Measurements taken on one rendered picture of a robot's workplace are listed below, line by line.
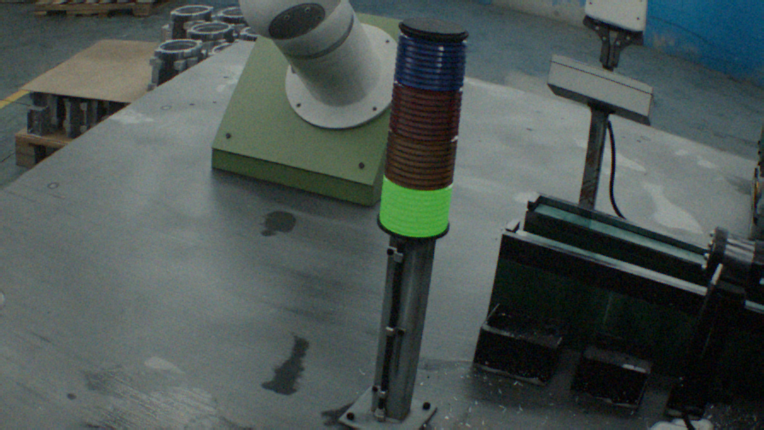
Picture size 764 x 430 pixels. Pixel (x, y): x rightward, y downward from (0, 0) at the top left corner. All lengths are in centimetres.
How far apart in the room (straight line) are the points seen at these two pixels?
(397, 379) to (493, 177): 68
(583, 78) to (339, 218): 42
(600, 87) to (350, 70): 37
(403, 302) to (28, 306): 52
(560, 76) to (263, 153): 48
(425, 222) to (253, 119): 70
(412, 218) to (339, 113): 62
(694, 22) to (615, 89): 533
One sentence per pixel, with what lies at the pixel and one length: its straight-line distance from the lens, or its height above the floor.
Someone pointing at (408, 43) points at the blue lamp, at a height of 120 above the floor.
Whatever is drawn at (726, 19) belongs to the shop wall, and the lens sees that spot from 659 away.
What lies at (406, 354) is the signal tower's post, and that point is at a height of 90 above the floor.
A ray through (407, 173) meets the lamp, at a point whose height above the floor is 109.
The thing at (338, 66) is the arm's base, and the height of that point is 102.
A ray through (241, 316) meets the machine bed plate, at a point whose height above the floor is 80.
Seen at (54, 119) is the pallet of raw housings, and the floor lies 21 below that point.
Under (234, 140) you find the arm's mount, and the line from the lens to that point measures 146.
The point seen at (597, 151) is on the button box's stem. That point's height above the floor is 95.
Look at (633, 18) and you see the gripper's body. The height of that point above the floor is 117.
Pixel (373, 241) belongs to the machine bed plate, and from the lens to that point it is 129.
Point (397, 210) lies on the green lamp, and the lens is 80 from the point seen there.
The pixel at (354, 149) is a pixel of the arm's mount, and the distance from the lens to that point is 139.
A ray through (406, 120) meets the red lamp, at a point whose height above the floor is 113.
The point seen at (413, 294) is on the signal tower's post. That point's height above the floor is 97.
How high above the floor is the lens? 141
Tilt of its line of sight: 26 degrees down
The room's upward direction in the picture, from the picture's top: 6 degrees clockwise
